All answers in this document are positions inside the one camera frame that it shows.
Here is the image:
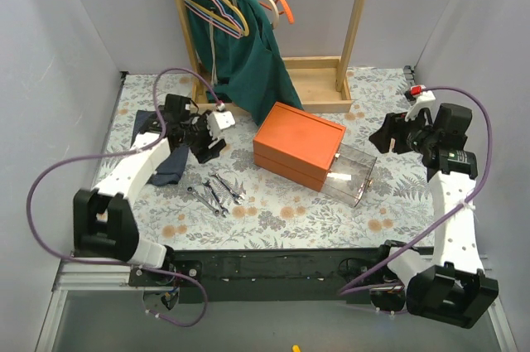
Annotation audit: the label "navy blue cloth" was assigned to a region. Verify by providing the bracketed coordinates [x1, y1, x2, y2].
[131, 110, 190, 186]

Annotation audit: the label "clear plastic drawer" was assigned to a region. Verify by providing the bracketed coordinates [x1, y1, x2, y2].
[320, 143, 377, 207]

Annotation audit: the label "steel combination wrench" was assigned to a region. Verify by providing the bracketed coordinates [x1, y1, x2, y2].
[210, 172, 245, 205]

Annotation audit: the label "orange drawer box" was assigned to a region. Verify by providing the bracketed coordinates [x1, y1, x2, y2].
[253, 102, 345, 192]

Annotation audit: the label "steel open-end wrench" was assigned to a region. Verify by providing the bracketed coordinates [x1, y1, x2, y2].
[202, 181, 228, 218]

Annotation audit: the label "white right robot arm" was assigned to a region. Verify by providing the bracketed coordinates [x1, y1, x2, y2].
[369, 104, 499, 329]

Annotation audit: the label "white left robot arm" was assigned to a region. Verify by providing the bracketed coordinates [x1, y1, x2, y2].
[73, 94, 375, 286]

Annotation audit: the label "steel ratchet wrench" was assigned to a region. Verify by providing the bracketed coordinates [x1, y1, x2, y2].
[186, 186, 220, 216]

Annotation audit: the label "floral table mat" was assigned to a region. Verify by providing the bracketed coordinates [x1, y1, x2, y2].
[105, 67, 439, 250]

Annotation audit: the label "wooden clothes rack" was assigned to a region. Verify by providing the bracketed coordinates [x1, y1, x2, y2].
[174, 0, 365, 113]

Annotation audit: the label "green shorts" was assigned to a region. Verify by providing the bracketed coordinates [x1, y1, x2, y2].
[187, 0, 303, 125]

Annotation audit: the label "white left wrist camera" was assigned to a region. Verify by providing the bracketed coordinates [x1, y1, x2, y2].
[206, 103, 235, 138]

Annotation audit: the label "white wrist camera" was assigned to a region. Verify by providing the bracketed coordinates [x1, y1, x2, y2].
[206, 103, 235, 138]
[404, 84, 436, 122]

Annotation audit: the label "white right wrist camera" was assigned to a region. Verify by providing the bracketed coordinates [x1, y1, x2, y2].
[404, 84, 436, 122]

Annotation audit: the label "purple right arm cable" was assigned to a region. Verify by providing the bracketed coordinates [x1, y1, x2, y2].
[337, 85, 494, 314]

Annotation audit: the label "yellow wire hanger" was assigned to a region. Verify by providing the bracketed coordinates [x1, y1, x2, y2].
[184, 0, 249, 39]

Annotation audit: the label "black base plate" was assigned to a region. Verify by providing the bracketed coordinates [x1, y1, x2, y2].
[128, 244, 431, 311]

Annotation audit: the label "aluminium frame rail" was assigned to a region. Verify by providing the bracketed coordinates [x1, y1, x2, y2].
[35, 258, 133, 352]

